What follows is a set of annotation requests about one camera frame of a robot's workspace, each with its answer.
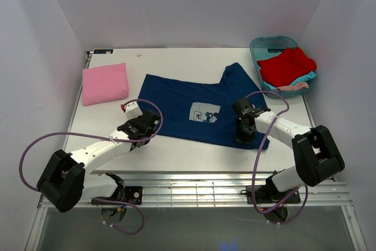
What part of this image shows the blue mickey t-shirt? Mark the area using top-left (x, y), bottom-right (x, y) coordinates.
top-left (138, 63), bottom-right (269, 149)

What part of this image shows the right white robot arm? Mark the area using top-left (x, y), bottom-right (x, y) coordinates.
top-left (231, 98), bottom-right (345, 203)

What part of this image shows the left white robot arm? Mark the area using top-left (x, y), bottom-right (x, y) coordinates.
top-left (37, 110), bottom-right (161, 213)

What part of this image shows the folded pink t-shirt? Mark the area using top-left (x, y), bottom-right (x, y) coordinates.
top-left (82, 63), bottom-right (129, 106)

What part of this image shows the red t-shirt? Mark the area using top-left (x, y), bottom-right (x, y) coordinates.
top-left (257, 47), bottom-right (317, 88)

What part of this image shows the light pink t-shirt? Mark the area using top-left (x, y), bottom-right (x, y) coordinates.
top-left (274, 82), bottom-right (309, 92)

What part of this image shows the teal plastic basket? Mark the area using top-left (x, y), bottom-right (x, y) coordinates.
top-left (249, 36), bottom-right (317, 98)

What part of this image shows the light blue t-shirt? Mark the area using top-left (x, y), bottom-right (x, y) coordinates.
top-left (291, 71), bottom-right (317, 85)

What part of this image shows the blue label sticker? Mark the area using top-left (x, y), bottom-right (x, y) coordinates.
top-left (93, 49), bottom-right (113, 54)

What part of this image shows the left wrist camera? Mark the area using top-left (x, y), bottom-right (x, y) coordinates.
top-left (120, 102), bottom-right (142, 119)

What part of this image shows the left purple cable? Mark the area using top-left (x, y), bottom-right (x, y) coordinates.
top-left (19, 98), bottom-right (163, 236)

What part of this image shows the aluminium frame rail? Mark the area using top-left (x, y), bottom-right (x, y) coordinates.
top-left (37, 170), bottom-right (353, 209)

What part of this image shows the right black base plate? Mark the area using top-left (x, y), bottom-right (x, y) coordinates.
top-left (240, 185), bottom-right (301, 204)

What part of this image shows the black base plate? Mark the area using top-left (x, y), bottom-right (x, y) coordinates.
top-left (240, 185), bottom-right (301, 204)
top-left (90, 186), bottom-right (143, 205)

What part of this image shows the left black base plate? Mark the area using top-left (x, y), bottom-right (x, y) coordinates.
top-left (90, 186), bottom-right (143, 205)

